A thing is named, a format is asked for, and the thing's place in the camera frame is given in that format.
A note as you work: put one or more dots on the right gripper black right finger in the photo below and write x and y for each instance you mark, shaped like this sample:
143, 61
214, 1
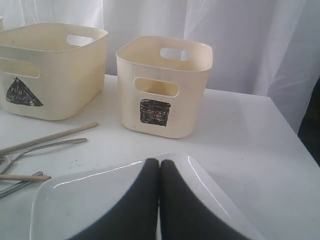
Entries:
193, 207

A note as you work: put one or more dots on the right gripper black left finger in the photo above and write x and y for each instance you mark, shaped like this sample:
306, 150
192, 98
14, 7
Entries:
135, 215

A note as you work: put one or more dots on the white rectangular plate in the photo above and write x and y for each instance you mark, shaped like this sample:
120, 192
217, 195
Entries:
66, 205

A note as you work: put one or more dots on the long stainless steel spoon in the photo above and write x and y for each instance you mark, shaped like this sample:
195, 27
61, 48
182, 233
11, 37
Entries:
17, 186

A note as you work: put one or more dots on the cream bin with square mark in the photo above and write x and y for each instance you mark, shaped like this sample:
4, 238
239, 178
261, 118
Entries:
161, 84

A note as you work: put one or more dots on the lower wooden chopstick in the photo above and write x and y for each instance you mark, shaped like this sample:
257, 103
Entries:
27, 178

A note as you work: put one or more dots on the stainless steel fork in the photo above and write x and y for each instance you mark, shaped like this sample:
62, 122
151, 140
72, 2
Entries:
8, 159

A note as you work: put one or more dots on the cream bin with triangle mark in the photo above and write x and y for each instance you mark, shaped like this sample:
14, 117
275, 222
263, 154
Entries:
50, 71

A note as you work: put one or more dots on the white curtain backdrop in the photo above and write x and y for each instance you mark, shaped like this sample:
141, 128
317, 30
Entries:
262, 47

